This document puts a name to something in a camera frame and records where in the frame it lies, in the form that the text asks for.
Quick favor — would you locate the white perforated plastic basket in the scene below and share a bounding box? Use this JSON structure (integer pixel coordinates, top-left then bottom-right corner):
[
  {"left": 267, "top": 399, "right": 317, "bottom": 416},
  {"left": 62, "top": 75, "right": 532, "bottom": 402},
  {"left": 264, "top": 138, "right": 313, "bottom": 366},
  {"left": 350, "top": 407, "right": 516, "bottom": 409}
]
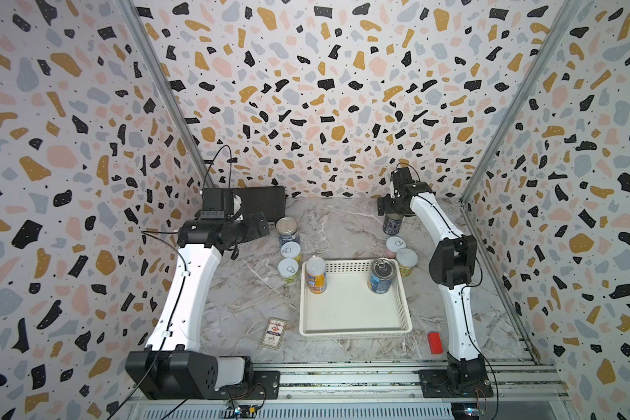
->
[{"left": 299, "top": 259, "right": 413, "bottom": 340}]

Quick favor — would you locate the orange green lidded can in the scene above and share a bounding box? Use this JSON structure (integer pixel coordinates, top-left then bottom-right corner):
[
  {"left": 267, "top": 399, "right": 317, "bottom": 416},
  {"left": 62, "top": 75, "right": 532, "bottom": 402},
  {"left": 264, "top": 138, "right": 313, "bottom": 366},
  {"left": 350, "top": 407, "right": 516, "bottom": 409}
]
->
[{"left": 395, "top": 248, "right": 418, "bottom": 278}]

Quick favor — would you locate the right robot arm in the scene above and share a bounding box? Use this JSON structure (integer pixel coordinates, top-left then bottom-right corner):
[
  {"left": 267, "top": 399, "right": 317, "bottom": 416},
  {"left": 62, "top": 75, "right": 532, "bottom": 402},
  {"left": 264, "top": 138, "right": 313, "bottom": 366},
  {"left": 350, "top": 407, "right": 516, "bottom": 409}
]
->
[{"left": 378, "top": 173, "right": 494, "bottom": 397}]

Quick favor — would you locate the green label small can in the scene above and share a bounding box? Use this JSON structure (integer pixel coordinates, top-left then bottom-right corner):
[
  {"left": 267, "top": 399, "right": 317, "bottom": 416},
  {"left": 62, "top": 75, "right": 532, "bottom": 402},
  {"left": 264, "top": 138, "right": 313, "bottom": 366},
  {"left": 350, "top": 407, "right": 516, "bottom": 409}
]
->
[{"left": 278, "top": 258, "right": 300, "bottom": 285}]

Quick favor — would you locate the dark navy tall can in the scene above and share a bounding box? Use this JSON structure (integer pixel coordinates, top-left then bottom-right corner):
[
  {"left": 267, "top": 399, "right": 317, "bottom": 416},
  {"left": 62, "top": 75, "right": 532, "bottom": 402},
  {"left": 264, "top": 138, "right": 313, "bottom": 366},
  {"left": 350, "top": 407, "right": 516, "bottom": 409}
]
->
[{"left": 383, "top": 213, "right": 404, "bottom": 236}]

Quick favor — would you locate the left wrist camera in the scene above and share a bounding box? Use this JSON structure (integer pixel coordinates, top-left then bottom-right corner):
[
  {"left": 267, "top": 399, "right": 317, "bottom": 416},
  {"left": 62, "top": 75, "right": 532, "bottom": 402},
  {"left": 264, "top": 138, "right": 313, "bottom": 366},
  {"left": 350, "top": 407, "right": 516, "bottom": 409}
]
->
[{"left": 198, "top": 188, "right": 236, "bottom": 220}]

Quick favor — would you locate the aluminium corner frame post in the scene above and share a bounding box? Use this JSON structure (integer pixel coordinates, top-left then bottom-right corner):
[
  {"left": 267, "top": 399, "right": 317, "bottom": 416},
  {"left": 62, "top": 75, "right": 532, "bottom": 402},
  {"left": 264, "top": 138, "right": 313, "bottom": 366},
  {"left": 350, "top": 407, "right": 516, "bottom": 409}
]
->
[
  {"left": 460, "top": 0, "right": 582, "bottom": 208},
  {"left": 114, "top": 0, "right": 214, "bottom": 188}
]

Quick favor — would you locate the blue label soup can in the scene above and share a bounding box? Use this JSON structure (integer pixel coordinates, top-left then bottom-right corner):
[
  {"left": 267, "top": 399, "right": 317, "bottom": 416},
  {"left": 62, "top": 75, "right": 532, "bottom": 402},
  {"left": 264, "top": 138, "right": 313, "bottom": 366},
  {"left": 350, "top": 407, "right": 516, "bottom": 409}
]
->
[{"left": 367, "top": 258, "right": 397, "bottom": 294}]

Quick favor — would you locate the aluminium corner frame post right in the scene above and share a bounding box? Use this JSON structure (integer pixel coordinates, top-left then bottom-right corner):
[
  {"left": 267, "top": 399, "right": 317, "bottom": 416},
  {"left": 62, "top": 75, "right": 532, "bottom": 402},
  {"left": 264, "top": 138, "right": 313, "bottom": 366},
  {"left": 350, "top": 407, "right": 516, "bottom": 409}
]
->
[{"left": 460, "top": 0, "right": 582, "bottom": 208}]

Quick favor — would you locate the pink label small can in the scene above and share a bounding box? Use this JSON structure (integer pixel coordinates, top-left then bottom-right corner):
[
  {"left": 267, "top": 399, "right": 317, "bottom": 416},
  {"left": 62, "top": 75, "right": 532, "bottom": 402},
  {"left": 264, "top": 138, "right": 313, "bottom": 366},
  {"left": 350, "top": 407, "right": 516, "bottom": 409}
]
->
[{"left": 383, "top": 236, "right": 406, "bottom": 259}]

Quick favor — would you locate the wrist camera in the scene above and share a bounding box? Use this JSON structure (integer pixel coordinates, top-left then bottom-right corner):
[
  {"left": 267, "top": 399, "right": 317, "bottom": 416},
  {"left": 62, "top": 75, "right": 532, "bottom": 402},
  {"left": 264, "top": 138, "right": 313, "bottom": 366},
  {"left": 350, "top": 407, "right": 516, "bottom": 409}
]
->
[
  {"left": 198, "top": 188, "right": 236, "bottom": 220},
  {"left": 391, "top": 167, "right": 414, "bottom": 189}
]

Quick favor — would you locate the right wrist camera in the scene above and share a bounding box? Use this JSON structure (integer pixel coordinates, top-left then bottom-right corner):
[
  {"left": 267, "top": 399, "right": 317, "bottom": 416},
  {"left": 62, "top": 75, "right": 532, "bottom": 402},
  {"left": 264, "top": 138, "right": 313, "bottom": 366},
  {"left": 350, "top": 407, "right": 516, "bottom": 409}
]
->
[{"left": 391, "top": 167, "right": 414, "bottom": 189}]

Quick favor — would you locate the blue label can left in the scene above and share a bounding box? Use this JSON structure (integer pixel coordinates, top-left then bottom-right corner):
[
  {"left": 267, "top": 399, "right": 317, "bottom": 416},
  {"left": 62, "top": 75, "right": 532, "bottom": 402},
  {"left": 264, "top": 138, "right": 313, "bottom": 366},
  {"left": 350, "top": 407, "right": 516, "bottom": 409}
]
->
[{"left": 276, "top": 217, "right": 300, "bottom": 246}]

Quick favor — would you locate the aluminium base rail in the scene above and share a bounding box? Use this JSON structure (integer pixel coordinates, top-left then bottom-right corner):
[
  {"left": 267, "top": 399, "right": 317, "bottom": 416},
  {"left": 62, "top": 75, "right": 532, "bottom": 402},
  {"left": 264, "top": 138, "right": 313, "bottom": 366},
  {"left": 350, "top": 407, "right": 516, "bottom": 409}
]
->
[{"left": 118, "top": 360, "right": 570, "bottom": 419}]

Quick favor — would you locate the yellow label small can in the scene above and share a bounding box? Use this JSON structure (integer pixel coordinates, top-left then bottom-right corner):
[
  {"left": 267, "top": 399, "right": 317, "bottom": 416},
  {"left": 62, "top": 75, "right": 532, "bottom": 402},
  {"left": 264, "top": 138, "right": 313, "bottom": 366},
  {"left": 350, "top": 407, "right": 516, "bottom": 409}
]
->
[{"left": 280, "top": 241, "right": 302, "bottom": 264}]

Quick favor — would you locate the black hard case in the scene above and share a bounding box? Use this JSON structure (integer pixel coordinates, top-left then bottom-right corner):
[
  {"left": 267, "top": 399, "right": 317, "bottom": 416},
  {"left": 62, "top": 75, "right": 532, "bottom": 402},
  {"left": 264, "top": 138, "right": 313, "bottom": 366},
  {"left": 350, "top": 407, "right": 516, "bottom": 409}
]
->
[{"left": 234, "top": 185, "right": 286, "bottom": 222}]

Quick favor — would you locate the small red block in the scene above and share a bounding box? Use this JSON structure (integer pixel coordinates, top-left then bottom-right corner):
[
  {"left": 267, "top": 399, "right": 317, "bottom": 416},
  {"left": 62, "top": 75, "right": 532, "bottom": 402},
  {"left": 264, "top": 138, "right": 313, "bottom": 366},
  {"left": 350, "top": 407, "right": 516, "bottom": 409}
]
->
[{"left": 427, "top": 332, "right": 444, "bottom": 355}]

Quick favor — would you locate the aluminium corner frame post left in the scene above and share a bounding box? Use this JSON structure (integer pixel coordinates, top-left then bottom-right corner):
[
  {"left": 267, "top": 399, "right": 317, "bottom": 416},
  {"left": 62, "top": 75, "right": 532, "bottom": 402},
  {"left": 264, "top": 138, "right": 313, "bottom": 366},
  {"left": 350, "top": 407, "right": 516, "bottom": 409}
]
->
[{"left": 114, "top": 0, "right": 214, "bottom": 188}]

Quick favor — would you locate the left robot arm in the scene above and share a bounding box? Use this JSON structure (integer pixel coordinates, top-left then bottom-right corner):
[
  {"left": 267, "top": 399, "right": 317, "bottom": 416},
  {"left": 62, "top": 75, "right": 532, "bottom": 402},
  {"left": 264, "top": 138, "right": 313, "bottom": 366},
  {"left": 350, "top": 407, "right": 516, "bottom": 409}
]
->
[{"left": 125, "top": 212, "right": 270, "bottom": 400}]

